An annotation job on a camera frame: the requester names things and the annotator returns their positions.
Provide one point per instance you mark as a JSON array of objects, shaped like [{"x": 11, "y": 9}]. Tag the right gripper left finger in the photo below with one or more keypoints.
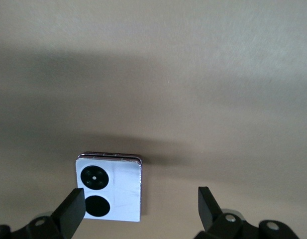
[{"x": 68, "y": 214}]

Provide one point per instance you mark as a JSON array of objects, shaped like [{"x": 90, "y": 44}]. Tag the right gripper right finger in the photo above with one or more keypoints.
[{"x": 210, "y": 214}]

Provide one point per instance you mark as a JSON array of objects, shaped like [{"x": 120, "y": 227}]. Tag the lilac flip phone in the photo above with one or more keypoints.
[{"x": 123, "y": 189}]

